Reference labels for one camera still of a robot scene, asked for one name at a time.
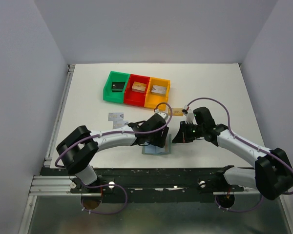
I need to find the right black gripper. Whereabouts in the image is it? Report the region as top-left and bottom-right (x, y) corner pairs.
(173, 120), (205, 143)

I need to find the green leather card holder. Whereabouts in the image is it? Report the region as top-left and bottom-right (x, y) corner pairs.
(142, 134), (171, 156)

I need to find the gold credit card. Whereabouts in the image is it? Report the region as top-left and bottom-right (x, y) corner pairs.
(167, 108), (184, 117)

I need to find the silver credit card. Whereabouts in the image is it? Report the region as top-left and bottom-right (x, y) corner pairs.
(108, 113), (124, 121)
(112, 120), (129, 129)

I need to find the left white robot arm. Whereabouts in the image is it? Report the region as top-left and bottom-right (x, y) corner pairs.
(55, 112), (169, 193)

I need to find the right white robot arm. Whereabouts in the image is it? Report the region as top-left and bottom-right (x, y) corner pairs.
(172, 107), (293, 200)

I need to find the silver card stack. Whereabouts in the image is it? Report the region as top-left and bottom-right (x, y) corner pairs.
(151, 85), (167, 96)

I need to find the copper card stack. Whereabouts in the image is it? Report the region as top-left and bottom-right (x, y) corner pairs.
(131, 81), (147, 93)

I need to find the black card stack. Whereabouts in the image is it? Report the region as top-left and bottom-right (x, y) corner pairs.
(111, 81), (125, 92)

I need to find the yellow plastic bin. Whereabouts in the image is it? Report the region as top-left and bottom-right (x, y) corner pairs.
(144, 77), (170, 109)

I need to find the red plastic bin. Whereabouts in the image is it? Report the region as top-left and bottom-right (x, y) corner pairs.
(124, 74), (150, 107)

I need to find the green plastic bin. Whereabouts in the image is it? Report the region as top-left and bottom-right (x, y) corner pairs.
(103, 71), (130, 103)

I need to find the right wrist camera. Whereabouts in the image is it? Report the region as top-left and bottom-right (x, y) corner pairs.
(182, 105), (194, 124)

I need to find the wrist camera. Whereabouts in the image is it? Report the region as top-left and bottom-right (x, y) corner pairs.
(182, 105), (194, 124)
(154, 109), (168, 121)

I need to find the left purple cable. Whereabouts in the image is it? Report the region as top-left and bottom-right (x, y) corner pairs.
(55, 101), (173, 215)

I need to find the purple cable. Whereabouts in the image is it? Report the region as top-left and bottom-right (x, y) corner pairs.
(55, 101), (173, 215)
(185, 97), (293, 212)

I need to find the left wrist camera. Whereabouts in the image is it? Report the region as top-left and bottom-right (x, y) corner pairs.
(154, 109), (168, 121)

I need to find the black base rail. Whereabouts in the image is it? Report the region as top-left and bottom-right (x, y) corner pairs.
(70, 168), (244, 203)

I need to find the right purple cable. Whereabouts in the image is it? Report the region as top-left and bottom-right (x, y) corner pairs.
(185, 97), (293, 212)

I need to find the aluminium frame rail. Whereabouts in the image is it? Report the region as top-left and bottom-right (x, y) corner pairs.
(18, 64), (76, 234)

